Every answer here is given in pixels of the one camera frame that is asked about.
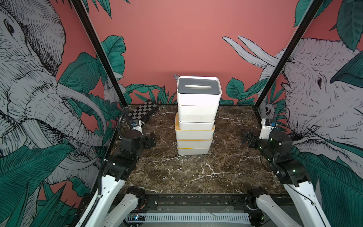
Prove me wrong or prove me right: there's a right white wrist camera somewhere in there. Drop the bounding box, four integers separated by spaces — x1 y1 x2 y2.
259 118 276 140

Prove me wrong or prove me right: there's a white slotted cable duct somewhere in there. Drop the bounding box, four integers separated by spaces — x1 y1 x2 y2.
125 213 250 224

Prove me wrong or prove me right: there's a green circuit board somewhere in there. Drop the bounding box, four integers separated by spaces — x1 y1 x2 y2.
127 214 146 222

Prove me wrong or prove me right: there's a black frame post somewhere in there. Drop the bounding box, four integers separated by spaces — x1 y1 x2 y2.
253 0 324 110
71 0 128 107

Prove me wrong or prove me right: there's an edge bamboo tissue box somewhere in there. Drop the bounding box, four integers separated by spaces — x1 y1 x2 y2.
176 121 215 131

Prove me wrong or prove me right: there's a left black frame post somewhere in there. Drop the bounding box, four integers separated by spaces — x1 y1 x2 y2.
71 0 128 107

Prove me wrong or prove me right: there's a right black frame post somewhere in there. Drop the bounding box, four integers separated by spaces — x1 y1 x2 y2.
253 0 324 110

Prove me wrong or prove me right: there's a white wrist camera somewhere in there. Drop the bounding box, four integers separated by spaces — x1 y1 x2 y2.
259 118 276 140
130 119 145 134

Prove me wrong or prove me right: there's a yellow lid tissue box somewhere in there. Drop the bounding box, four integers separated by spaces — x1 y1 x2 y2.
177 148 209 155

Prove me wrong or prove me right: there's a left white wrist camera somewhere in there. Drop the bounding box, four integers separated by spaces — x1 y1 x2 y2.
130 119 145 134

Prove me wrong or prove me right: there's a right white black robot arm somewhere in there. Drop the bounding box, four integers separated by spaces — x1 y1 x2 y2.
242 131 330 227

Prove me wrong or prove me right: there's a large bamboo lid tissue box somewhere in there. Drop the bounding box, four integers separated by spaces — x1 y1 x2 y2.
177 138 213 149

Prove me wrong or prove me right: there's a small bamboo lid tissue box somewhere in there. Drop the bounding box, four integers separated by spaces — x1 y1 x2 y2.
178 104 219 123

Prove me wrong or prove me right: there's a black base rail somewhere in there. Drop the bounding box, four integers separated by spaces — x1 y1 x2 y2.
132 194 254 212

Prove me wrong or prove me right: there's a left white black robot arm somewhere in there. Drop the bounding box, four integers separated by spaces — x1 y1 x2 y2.
76 108 156 227

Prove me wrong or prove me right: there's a black white chessboard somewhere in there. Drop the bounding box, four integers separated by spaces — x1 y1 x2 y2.
128 99 159 123

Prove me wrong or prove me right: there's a grey lid tissue box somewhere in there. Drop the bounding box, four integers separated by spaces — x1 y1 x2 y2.
177 76 222 106

